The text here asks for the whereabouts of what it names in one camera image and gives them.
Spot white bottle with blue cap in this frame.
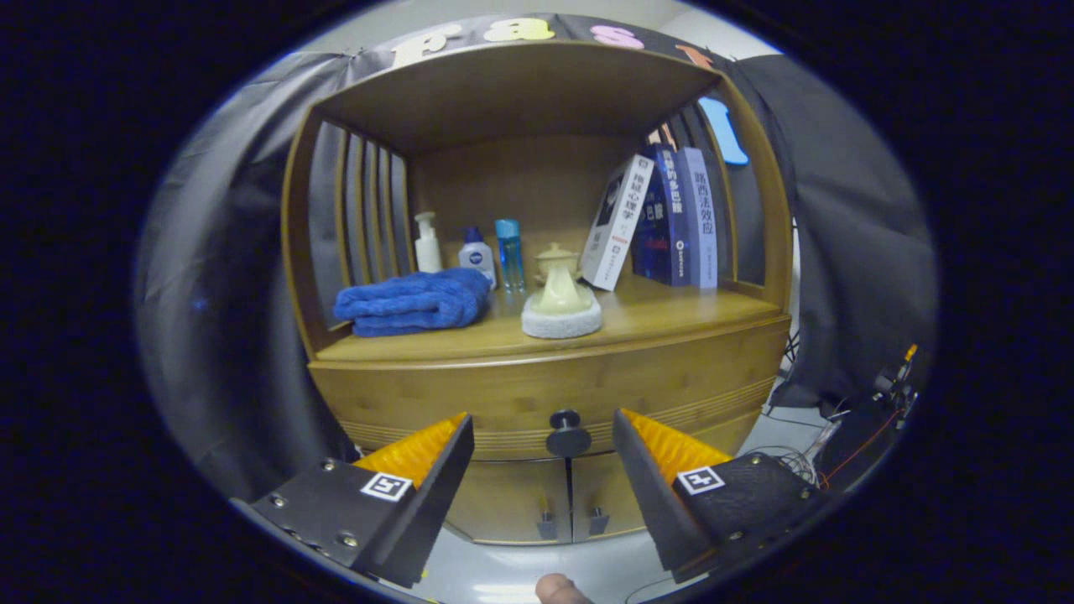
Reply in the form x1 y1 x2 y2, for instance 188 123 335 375
458 226 497 290

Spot blue folded towel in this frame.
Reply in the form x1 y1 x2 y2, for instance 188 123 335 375
333 268 493 338

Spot wooden cabinet door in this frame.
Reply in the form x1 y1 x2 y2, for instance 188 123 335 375
445 457 573 544
571 411 760 542

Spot white book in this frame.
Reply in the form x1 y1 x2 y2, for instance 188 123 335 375
580 154 655 292

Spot white pump bottle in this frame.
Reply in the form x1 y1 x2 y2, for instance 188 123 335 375
414 211 443 274

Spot wooden cabinet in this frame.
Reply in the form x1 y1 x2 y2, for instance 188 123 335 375
281 40 794 546

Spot dark blue book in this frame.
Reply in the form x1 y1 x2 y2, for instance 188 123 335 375
631 143 694 287

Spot cream lidded teacup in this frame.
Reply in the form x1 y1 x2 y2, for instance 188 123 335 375
534 242 581 284

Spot tangled floor cables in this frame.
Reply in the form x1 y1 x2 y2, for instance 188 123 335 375
747 394 903 492

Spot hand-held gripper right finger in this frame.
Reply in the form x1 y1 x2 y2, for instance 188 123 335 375
611 409 827 586

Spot clear blue bottle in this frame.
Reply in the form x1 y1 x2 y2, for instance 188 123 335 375
494 219 526 292

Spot green brush with white sponge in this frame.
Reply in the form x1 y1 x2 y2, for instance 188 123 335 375
521 267 603 340

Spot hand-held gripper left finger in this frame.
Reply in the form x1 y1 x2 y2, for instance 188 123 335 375
250 413 476 590

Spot wooden countertop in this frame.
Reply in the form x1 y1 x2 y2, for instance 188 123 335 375
315 273 790 366

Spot light blue book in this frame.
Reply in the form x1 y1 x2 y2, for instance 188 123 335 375
676 147 719 290

